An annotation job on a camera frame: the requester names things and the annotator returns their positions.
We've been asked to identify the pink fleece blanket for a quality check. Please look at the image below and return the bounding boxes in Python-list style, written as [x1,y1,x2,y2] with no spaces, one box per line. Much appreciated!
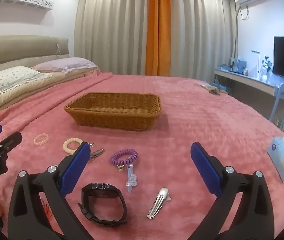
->
[0,73,284,240]

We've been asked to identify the dark metal hair clip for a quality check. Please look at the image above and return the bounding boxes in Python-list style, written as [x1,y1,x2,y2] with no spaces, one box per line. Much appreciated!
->
[87,142,105,163]

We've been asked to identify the purple coil wristband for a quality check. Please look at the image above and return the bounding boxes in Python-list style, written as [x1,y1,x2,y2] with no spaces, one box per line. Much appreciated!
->
[110,149,138,172]

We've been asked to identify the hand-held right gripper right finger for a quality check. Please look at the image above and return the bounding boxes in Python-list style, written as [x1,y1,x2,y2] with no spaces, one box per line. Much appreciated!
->
[191,142,275,240]

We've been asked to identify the clear blue hair clip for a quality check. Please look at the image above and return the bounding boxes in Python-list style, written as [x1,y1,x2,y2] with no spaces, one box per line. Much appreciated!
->
[125,164,139,193]

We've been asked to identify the brown wicker basket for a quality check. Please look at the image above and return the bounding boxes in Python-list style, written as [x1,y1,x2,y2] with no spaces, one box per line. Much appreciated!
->
[64,92,162,132]

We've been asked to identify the beige curtain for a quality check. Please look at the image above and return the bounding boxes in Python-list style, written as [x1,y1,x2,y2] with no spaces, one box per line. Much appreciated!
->
[171,0,238,83]
[74,0,149,75]

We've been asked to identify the white desk lamp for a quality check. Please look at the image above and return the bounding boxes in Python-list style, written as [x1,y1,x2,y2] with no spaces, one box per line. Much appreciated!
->
[252,50,262,79]

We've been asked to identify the pink coil hair tie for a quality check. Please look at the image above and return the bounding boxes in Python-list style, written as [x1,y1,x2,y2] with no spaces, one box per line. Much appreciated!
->
[34,134,50,145]

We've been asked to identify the beige folded quilt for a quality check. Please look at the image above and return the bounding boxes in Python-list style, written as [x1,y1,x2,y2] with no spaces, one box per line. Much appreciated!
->
[0,69,100,120]

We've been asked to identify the orange curtain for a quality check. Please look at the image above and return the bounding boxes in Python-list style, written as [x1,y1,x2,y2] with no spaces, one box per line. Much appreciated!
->
[145,0,172,76]

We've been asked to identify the light purple pillow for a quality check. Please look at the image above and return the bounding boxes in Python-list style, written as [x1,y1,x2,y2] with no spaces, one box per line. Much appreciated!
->
[32,57,99,74]

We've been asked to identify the books on desk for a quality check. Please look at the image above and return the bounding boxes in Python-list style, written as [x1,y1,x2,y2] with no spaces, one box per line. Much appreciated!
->
[230,57,248,74]

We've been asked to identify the grey white desk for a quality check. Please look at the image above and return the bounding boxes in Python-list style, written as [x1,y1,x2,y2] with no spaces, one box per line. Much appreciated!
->
[214,66,280,98]

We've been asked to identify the white vase with flowers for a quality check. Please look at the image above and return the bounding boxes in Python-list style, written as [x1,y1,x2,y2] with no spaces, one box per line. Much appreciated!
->
[261,54,274,82]

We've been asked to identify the cream coil wristband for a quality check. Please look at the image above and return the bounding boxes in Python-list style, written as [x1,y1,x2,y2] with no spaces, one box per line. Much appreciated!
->
[63,137,83,153]

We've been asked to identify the colourful flat book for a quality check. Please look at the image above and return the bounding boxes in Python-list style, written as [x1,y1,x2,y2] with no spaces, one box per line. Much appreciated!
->
[199,82,229,92]

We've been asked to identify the white floral pillow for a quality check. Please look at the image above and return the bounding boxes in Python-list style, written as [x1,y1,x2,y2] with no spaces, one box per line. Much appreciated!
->
[0,66,52,103]

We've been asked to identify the beige padded headboard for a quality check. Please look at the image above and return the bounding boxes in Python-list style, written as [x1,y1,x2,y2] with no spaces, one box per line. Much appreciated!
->
[0,35,70,70]

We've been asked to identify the silver metal hair clip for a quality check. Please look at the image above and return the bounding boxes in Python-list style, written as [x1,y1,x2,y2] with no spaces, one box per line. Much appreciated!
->
[147,187,172,219]

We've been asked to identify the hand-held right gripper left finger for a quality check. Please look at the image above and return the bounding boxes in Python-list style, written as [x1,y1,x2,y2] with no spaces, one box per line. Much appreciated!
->
[8,141,92,240]

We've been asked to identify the black wristwatch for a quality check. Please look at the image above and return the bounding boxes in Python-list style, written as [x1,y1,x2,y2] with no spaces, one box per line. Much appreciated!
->
[78,183,128,224]

